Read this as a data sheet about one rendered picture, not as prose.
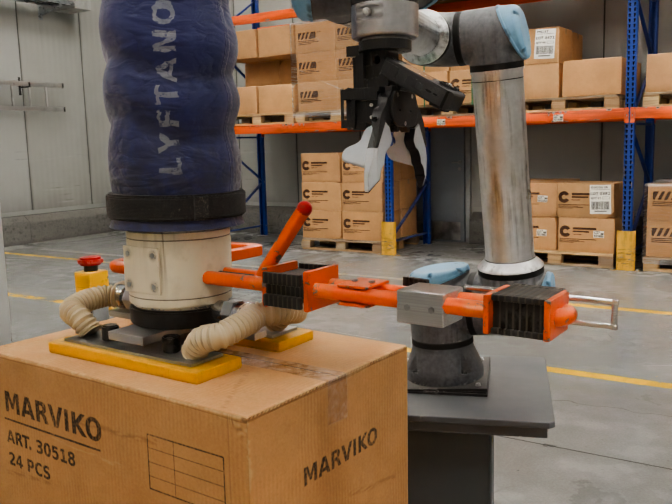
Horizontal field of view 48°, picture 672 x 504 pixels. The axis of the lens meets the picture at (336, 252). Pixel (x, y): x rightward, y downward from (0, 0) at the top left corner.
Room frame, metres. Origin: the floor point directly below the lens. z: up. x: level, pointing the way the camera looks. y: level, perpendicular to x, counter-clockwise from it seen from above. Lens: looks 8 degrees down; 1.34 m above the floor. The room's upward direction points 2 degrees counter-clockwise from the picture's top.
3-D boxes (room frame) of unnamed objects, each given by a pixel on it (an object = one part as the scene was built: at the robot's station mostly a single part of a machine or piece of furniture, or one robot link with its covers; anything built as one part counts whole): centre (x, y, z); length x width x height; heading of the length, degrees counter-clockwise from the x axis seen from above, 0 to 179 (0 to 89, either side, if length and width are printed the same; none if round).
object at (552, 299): (0.92, -0.23, 1.13); 0.08 x 0.07 x 0.05; 56
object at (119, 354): (1.18, 0.32, 1.03); 0.34 x 0.10 x 0.05; 56
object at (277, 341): (1.34, 0.21, 1.03); 0.34 x 0.10 x 0.05; 56
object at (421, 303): (1.00, -0.12, 1.12); 0.07 x 0.07 x 0.04; 56
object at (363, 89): (1.06, -0.07, 1.41); 0.09 x 0.08 x 0.12; 56
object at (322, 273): (1.12, 0.05, 1.13); 0.10 x 0.08 x 0.06; 146
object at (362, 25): (1.05, -0.07, 1.50); 0.10 x 0.09 x 0.05; 146
